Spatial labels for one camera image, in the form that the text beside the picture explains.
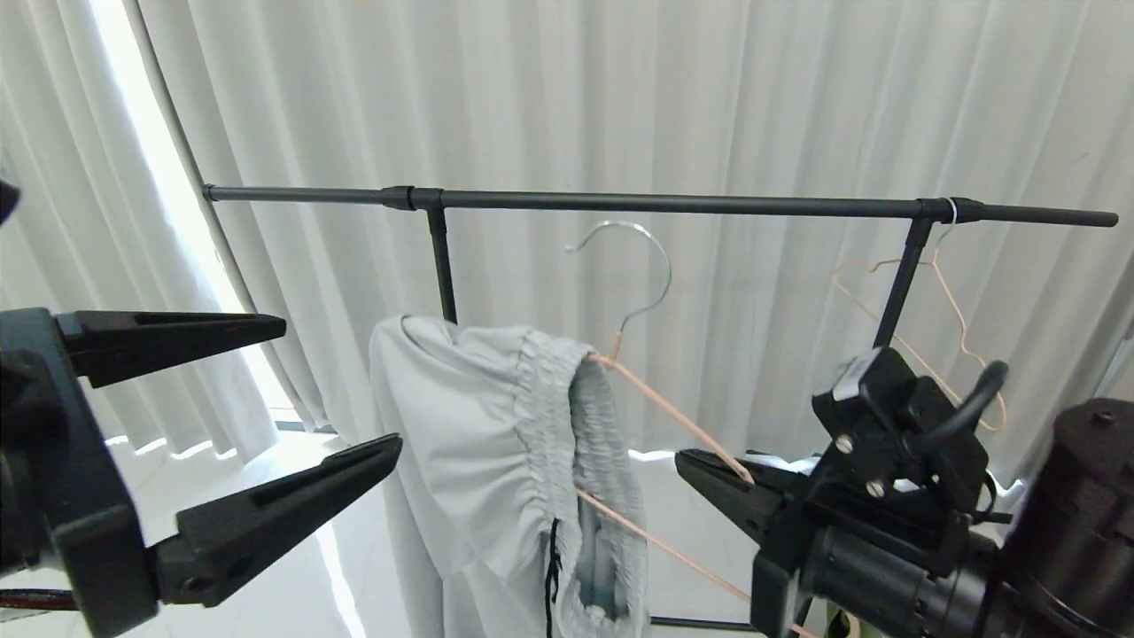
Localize black clothes rack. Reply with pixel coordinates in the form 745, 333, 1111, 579
202, 183, 1119, 638

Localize white curtain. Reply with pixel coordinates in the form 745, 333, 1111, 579
133, 0, 1134, 488
0, 0, 280, 462

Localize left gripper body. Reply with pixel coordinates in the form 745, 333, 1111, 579
0, 306, 160, 638

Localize pink clothes hanger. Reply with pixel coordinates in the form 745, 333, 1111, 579
833, 222, 1009, 433
567, 220, 820, 638

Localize black cable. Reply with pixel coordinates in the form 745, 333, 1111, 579
913, 359, 1011, 448

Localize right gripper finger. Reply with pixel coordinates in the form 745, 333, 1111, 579
675, 447, 829, 546

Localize pale grey shorts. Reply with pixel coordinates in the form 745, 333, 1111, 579
368, 315, 652, 638

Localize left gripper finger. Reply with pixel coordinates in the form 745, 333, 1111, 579
146, 432, 404, 609
55, 310, 289, 389

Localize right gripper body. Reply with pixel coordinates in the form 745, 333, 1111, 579
749, 492, 1006, 638

